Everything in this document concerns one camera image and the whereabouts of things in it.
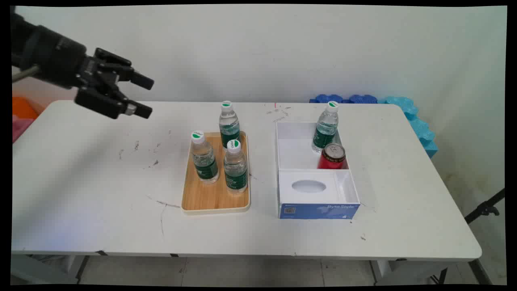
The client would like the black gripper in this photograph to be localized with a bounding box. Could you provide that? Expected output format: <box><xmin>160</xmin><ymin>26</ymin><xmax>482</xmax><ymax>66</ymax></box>
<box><xmin>11</xmin><ymin>12</ymin><xmax>155</xmax><ymax>120</ymax></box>

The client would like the green label water bottle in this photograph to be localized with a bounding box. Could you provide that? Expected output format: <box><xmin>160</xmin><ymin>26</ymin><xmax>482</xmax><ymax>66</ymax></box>
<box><xmin>191</xmin><ymin>130</ymin><xmax>220</xmax><ymax>185</ymax></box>
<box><xmin>311</xmin><ymin>101</ymin><xmax>340</xmax><ymax>154</ymax></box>
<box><xmin>219</xmin><ymin>101</ymin><xmax>241</xmax><ymax>152</ymax></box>
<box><xmin>223</xmin><ymin>139</ymin><xmax>248</xmax><ymax>194</ymax></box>

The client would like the orange object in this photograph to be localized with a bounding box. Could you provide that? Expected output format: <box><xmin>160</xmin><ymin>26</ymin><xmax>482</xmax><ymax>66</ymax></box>
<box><xmin>12</xmin><ymin>96</ymin><xmax>43</xmax><ymax>120</ymax></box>

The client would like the pink object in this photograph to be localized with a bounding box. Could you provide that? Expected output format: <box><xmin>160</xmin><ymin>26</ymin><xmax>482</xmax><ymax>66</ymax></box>
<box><xmin>12</xmin><ymin>115</ymin><xmax>35</xmax><ymax>143</ymax></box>

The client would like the wooden tray with cream rim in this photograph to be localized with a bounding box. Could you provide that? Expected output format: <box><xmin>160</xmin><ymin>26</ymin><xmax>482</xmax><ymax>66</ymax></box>
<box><xmin>181</xmin><ymin>131</ymin><xmax>251</xmax><ymax>215</ymax></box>

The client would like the red soda can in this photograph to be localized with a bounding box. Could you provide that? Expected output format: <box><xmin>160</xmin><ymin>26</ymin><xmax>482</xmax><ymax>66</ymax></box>
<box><xmin>317</xmin><ymin>143</ymin><xmax>347</xmax><ymax>169</ymax></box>

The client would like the white box with blue front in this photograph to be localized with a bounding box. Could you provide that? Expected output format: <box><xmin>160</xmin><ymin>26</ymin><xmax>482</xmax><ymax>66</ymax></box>
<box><xmin>275</xmin><ymin>120</ymin><xmax>361</xmax><ymax>220</ymax></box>

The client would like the light blue foam mat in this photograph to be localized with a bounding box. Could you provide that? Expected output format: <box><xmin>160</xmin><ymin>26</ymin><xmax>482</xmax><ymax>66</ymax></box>
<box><xmin>378</xmin><ymin>96</ymin><xmax>439</xmax><ymax>159</ymax></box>

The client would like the black tripod leg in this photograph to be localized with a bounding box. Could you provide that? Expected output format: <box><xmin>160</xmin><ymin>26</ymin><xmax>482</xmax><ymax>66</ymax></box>
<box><xmin>464</xmin><ymin>188</ymin><xmax>505</xmax><ymax>225</ymax></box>

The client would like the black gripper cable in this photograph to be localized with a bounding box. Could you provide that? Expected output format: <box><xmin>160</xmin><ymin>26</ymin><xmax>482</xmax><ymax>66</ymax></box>
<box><xmin>12</xmin><ymin>66</ymin><xmax>41</xmax><ymax>83</ymax></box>

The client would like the grey table leg frame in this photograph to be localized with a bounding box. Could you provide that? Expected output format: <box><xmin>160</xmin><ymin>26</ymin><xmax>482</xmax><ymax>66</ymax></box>
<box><xmin>370</xmin><ymin>259</ymin><xmax>493</xmax><ymax>286</ymax></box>
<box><xmin>11</xmin><ymin>255</ymin><xmax>90</xmax><ymax>285</ymax></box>

